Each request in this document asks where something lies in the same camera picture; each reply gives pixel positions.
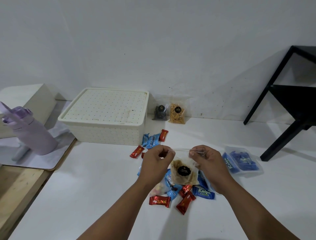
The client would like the white cardboard box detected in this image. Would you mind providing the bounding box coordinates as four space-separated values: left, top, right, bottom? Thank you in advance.
0 84 57 139

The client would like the clear bag of dark snack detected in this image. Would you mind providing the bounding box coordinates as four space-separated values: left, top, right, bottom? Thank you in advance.
152 95 170 121

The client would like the black metal side table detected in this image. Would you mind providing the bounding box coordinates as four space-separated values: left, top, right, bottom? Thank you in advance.
243 45 316 162

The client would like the clear bag of blue packets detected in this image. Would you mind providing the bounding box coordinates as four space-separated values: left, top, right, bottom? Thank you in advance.
222 146 263 176

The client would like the white perforated box lid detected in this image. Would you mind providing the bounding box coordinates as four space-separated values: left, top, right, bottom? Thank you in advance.
58 88 150 128

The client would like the light wooden bench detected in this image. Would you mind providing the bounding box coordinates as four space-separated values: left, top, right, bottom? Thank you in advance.
0 165 53 240

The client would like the purple water bottle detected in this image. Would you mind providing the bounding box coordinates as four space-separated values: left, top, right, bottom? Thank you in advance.
0 101 59 156

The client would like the clear bag of orange sticks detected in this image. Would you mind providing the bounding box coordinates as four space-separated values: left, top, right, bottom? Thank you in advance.
169 96 191 125

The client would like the person's right hand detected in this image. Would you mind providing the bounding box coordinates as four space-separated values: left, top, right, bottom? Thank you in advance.
189 145 235 192

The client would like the person's left hand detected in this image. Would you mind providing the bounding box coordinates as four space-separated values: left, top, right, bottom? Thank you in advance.
137 145 176 185

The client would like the person's left forearm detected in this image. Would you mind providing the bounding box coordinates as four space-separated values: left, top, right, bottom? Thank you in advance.
78 177 165 240

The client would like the person's right forearm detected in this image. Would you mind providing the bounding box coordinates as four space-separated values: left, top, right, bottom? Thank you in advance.
210 180 301 240

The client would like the white perforated storage box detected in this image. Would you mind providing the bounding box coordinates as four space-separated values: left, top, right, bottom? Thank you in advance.
64 109 149 146

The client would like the clear bag of pastel candy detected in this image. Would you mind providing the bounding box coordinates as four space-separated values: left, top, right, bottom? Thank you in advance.
149 180 171 197

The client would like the clear bag of brown snack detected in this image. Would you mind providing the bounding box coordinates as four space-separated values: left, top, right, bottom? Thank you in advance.
169 148 207 186

